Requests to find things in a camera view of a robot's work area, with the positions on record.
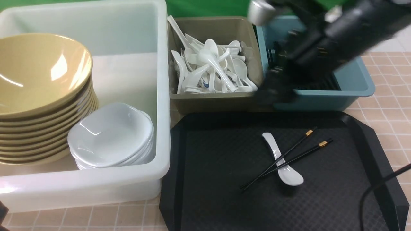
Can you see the stack of yellow bowls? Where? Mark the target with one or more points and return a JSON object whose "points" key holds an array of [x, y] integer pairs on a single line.
{"points": [[42, 137]]}

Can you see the black chopstick gold tip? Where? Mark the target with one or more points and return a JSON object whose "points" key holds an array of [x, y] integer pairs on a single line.
{"points": [[308, 133], [300, 156]]}

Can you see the brown plastic spoon bin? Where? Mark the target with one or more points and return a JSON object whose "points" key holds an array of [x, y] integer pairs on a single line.
{"points": [[218, 99]]}

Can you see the bundle of black chopsticks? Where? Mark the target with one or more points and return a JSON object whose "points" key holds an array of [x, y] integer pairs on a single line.
{"points": [[328, 83]]}

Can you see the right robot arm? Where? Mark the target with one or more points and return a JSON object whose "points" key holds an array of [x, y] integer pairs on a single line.
{"points": [[308, 57]]}

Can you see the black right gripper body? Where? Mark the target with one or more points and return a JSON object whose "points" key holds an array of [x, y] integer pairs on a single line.
{"points": [[286, 73]]}

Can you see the pile of white spoons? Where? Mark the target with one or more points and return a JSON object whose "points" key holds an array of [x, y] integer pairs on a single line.
{"points": [[217, 56]]}

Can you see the black plastic serving tray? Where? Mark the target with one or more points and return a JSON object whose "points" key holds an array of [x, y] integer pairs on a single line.
{"points": [[214, 154]]}

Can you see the white dish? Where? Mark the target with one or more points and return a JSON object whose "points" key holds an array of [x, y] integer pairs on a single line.
{"points": [[111, 135]]}

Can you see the green cloth backdrop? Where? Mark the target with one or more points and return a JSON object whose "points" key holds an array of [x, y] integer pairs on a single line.
{"points": [[179, 8]]}

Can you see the white ceramic soup spoon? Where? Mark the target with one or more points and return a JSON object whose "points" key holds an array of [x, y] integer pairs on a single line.
{"points": [[287, 174]]}

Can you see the stack of white dishes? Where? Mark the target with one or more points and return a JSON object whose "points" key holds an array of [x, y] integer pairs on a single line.
{"points": [[146, 156]]}

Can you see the yellow noodle bowl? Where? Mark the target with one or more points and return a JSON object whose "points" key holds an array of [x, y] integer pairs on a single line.
{"points": [[40, 72]]}

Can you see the blue plastic chopstick bin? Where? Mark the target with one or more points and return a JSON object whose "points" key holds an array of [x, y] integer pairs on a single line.
{"points": [[353, 78]]}

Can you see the large white plastic tub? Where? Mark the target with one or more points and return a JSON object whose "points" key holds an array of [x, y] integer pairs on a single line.
{"points": [[129, 44]]}

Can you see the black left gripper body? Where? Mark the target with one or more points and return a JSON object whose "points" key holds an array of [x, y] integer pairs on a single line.
{"points": [[3, 212]]}

